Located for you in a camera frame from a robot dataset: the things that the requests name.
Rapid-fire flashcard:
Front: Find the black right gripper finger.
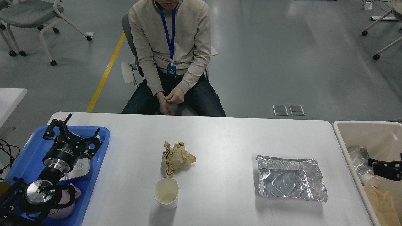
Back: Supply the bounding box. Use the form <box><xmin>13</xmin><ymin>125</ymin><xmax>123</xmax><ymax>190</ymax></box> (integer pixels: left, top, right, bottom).
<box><xmin>368</xmin><ymin>158</ymin><xmax>402</xmax><ymax>181</ymax></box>

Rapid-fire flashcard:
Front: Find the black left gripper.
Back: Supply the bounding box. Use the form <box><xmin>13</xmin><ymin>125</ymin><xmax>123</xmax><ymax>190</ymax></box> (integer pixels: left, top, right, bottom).
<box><xmin>42</xmin><ymin>113</ymin><xmax>103</xmax><ymax>174</ymax></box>

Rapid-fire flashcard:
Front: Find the stainless steel rectangular tray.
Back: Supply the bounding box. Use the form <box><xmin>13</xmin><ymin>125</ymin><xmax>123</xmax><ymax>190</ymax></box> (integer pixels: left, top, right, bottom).
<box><xmin>60</xmin><ymin>158</ymin><xmax>92</xmax><ymax>183</ymax></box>

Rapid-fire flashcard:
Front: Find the pink HOME mug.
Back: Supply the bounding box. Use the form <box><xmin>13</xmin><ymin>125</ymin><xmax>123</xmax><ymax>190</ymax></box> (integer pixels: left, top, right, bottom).
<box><xmin>47</xmin><ymin>183</ymin><xmax>82</xmax><ymax>220</ymax></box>

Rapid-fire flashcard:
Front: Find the dark blue HOME mug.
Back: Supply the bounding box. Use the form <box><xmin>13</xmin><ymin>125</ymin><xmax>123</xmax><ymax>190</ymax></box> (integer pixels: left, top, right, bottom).
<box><xmin>0</xmin><ymin>181</ymin><xmax>13</xmax><ymax>203</ymax></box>

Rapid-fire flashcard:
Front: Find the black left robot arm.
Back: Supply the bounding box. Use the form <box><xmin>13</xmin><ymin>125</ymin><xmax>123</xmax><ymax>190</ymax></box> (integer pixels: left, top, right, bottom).
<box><xmin>1</xmin><ymin>115</ymin><xmax>110</xmax><ymax>226</ymax></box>

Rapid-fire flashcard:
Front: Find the white cup in bin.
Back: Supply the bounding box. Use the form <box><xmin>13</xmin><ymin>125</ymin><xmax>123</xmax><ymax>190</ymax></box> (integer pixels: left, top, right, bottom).
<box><xmin>359</xmin><ymin>173</ymin><xmax>380</xmax><ymax>187</ymax></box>

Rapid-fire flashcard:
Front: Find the beige plastic bin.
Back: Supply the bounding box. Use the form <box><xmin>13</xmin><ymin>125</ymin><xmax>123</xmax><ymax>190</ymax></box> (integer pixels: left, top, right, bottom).
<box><xmin>333</xmin><ymin>121</ymin><xmax>402</xmax><ymax>226</ymax></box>

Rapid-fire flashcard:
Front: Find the brown paper in bin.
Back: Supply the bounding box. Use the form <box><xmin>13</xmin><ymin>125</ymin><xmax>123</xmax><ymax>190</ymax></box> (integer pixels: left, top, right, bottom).
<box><xmin>363</xmin><ymin>186</ymin><xmax>401</xmax><ymax>226</ymax></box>

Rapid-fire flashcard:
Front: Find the crumpled foil in bin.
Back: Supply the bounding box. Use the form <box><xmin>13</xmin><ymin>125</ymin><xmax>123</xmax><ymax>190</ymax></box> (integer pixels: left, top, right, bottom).
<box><xmin>347</xmin><ymin>146</ymin><xmax>373</xmax><ymax>176</ymax></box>

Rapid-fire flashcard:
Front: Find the blue plastic tray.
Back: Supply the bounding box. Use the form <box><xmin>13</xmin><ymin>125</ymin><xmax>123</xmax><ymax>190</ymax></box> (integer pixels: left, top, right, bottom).
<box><xmin>5</xmin><ymin>125</ymin><xmax>111</xmax><ymax>226</ymax></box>

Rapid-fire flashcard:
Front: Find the white side table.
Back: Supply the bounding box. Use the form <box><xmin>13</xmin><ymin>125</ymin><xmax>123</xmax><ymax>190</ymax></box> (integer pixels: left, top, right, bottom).
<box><xmin>0</xmin><ymin>88</ymin><xmax>27</xmax><ymax>127</ymax></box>

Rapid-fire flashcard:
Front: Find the crumpled brown paper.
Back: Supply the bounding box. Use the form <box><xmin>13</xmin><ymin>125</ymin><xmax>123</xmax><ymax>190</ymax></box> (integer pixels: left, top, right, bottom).
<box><xmin>162</xmin><ymin>141</ymin><xmax>196</xmax><ymax>178</ymax></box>

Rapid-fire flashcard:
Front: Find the white paper cup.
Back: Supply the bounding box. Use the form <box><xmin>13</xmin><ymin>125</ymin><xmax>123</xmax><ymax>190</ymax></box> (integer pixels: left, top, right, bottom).
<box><xmin>154</xmin><ymin>178</ymin><xmax>179</xmax><ymax>209</ymax></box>

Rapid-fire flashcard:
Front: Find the aluminium foil container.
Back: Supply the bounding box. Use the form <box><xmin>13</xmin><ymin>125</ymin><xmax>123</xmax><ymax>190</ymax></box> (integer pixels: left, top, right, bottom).
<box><xmin>256</xmin><ymin>155</ymin><xmax>328</xmax><ymax>203</ymax></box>

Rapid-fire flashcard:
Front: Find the right metal floor plate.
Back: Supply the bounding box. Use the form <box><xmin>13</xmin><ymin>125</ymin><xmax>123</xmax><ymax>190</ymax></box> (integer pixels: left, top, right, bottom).
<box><xmin>289</xmin><ymin>105</ymin><xmax>305</xmax><ymax>116</ymax></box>

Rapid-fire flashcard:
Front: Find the metal floor plate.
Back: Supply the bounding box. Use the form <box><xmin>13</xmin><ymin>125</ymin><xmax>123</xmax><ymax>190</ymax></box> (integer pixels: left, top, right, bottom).
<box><xmin>289</xmin><ymin>105</ymin><xmax>305</xmax><ymax>116</ymax></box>
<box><xmin>273</xmin><ymin>105</ymin><xmax>289</xmax><ymax>116</ymax></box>

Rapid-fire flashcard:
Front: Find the left metal floor plate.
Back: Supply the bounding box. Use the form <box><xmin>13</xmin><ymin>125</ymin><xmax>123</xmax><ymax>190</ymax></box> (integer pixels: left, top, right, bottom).
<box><xmin>273</xmin><ymin>105</ymin><xmax>289</xmax><ymax>116</ymax></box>

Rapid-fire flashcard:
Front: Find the white grey rolling chair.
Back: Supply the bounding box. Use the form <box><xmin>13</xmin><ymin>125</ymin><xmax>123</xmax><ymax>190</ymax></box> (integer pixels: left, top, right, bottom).
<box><xmin>0</xmin><ymin>0</ymin><xmax>92</xmax><ymax>66</ymax></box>

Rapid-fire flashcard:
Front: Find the seated person in beige sweater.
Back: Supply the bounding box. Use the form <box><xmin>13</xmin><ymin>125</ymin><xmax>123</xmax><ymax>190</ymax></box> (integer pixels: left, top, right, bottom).
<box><xmin>122</xmin><ymin>0</ymin><xmax>226</xmax><ymax>117</ymax></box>

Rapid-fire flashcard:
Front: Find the white chair base right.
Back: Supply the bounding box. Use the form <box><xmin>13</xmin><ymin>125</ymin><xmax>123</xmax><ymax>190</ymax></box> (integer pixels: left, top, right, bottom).
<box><xmin>361</xmin><ymin>0</ymin><xmax>402</xmax><ymax>60</ymax></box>

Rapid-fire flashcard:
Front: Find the white power adapter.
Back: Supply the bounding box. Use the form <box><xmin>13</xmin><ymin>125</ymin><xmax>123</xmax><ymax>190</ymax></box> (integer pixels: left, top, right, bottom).
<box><xmin>363</xmin><ymin>1</ymin><xmax>373</xmax><ymax>11</ymax></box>

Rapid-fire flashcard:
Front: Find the blue lanyard with badge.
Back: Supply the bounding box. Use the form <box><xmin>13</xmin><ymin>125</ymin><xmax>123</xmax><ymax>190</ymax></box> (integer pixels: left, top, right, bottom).
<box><xmin>159</xmin><ymin>8</ymin><xmax>177</xmax><ymax>76</ymax></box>

